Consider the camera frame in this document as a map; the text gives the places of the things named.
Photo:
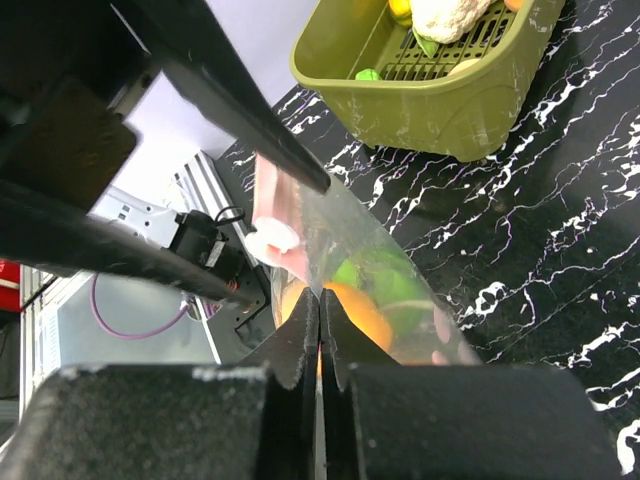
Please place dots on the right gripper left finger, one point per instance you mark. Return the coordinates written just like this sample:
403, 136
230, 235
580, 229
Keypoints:
252, 420

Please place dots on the olive green plastic bin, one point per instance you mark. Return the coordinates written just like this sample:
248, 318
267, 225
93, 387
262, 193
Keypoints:
462, 101

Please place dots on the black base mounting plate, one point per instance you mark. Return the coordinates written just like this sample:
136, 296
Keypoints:
234, 331

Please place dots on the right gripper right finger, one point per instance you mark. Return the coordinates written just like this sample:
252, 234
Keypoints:
384, 420

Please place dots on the clear zip top bag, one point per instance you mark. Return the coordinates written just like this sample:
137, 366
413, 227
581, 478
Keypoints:
331, 242

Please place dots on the green pepper toy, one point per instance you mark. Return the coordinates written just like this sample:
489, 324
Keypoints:
368, 74

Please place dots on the yellow mango toy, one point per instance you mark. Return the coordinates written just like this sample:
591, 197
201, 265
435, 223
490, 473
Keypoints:
400, 11

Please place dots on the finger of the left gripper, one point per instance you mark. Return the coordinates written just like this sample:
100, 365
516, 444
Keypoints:
197, 57
43, 232

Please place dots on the white cauliflower toy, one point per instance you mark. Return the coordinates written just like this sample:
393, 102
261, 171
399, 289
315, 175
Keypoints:
445, 21

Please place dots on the black marble pattern mat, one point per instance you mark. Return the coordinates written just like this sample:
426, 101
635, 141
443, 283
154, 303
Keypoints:
536, 248

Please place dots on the green striped watermelon toy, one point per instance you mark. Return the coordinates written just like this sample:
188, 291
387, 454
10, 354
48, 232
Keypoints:
386, 286

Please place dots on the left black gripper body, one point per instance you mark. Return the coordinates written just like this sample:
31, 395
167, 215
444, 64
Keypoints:
65, 65

